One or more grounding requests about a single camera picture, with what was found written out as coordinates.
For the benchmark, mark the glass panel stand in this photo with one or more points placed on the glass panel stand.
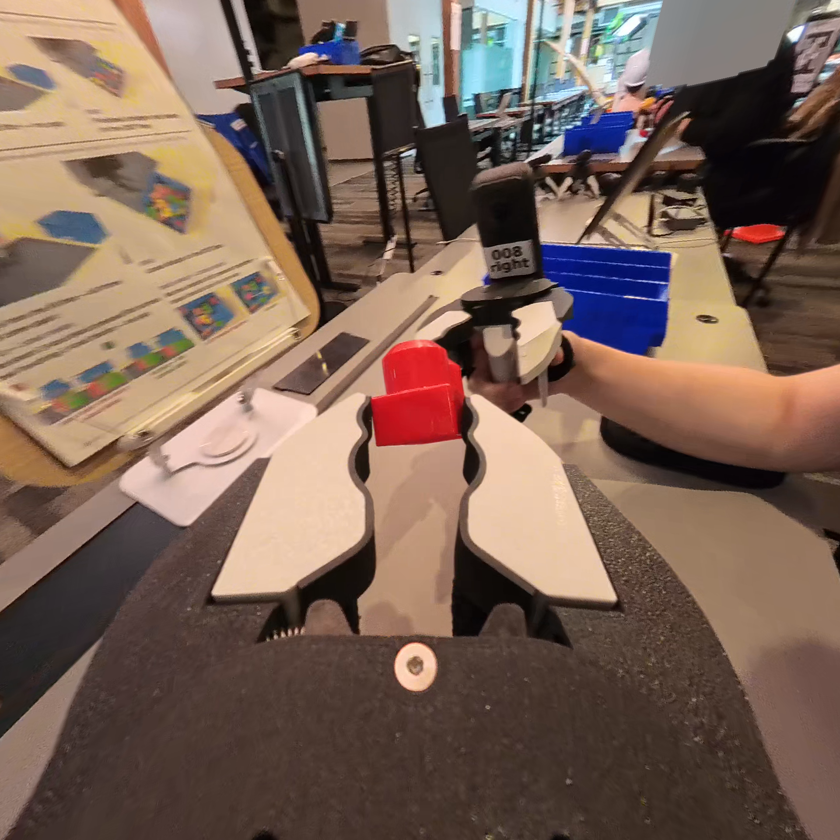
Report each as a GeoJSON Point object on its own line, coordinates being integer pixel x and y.
{"type": "Point", "coordinates": [292, 144]}

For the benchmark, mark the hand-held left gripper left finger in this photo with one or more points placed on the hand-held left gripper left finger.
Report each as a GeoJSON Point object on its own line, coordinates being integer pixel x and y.
{"type": "Point", "coordinates": [302, 512]}

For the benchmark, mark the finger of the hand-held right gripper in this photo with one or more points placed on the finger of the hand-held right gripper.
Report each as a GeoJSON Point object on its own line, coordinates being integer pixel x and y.
{"type": "Point", "coordinates": [538, 341]}
{"type": "Point", "coordinates": [443, 328]}

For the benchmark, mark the person's right hand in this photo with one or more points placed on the person's right hand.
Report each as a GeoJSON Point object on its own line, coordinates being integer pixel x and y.
{"type": "Point", "coordinates": [518, 397]}

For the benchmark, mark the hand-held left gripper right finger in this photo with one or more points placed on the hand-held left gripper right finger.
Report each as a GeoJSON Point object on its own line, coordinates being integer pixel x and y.
{"type": "Point", "coordinates": [531, 512]}

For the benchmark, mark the grey desk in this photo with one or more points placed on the grey desk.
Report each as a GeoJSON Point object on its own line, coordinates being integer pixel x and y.
{"type": "Point", "coordinates": [689, 558]}

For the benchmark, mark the red one-stud block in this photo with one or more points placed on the red one-stud block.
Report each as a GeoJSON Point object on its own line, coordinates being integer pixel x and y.
{"type": "Point", "coordinates": [420, 407]}

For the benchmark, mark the wooden table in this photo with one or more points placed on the wooden table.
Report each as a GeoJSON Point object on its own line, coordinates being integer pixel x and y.
{"type": "Point", "coordinates": [315, 72]}

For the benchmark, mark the tilted board stand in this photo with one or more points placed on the tilted board stand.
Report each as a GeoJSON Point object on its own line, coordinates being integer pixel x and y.
{"type": "Point", "coordinates": [630, 184]}

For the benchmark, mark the row of blue bins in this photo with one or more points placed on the row of blue bins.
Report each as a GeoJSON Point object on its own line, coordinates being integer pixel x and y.
{"type": "Point", "coordinates": [597, 134]}

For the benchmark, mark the white board stand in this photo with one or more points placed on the white board stand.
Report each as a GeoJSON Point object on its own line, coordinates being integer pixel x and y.
{"type": "Point", "coordinates": [216, 472]}

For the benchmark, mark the wooden display board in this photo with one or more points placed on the wooden display board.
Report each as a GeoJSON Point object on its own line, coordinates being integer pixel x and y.
{"type": "Point", "coordinates": [295, 289]}

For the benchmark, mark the blue plastic bin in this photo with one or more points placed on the blue plastic bin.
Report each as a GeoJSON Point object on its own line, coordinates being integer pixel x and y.
{"type": "Point", "coordinates": [610, 302]}

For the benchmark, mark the printed instruction sheet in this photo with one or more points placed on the printed instruction sheet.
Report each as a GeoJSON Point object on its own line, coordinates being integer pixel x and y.
{"type": "Point", "coordinates": [98, 229]}

